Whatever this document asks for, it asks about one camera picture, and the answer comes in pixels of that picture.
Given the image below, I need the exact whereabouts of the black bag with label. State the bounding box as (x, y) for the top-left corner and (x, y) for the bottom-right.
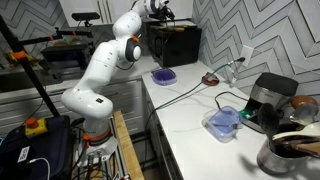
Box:
(0, 116), (73, 180)

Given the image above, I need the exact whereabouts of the purple plastic container near microwave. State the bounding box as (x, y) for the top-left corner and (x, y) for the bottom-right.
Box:
(151, 69), (177, 86)

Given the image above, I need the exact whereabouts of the white wall outlet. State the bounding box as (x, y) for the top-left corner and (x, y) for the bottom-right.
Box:
(240, 45), (254, 67)

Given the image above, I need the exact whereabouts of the black power cable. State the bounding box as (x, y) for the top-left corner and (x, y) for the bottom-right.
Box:
(143, 57), (246, 161)

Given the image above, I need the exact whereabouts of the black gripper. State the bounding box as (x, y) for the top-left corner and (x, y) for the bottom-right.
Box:
(154, 6), (175, 20)

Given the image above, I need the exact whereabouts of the black spoon utensil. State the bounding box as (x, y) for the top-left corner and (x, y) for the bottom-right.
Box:
(257, 103), (279, 140)

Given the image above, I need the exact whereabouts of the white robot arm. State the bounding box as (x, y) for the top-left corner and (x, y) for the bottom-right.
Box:
(61, 0), (169, 140)

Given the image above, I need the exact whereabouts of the white ladle utensil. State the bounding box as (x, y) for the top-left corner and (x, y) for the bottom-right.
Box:
(272, 122), (320, 140)

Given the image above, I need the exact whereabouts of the black silver coffee maker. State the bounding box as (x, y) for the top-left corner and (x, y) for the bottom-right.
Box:
(241, 72), (298, 133)

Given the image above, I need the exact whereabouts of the brown round utensil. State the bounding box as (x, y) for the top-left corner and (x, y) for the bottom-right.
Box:
(291, 95), (318, 109)

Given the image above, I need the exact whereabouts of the black camera on stand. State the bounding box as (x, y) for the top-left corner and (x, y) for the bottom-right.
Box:
(71, 12), (100, 21)

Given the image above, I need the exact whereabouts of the steel utensil holder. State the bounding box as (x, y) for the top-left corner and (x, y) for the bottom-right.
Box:
(256, 128), (310, 175)

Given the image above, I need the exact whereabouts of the black tripod stand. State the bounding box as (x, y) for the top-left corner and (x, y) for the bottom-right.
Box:
(0, 15), (93, 117)

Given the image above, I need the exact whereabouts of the red round jar lid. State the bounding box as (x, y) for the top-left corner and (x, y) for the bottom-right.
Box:
(202, 72), (220, 86)

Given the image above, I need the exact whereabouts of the black microwave oven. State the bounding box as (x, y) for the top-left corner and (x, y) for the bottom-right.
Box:
(147, 22), (202, 68)

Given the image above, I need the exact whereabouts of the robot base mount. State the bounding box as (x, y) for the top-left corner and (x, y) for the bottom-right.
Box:
(78, 133), (118, 166)

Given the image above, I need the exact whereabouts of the red emergency stop button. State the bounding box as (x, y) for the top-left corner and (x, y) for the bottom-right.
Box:
(24, 118), (48, 139)

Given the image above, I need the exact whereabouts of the purple lidded container by coffeemaker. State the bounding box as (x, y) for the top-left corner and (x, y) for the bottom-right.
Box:
(202, 106), (243, 143)

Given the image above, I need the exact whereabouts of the wooden board on cart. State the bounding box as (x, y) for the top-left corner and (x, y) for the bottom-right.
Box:
(113, 111), (144, 180)

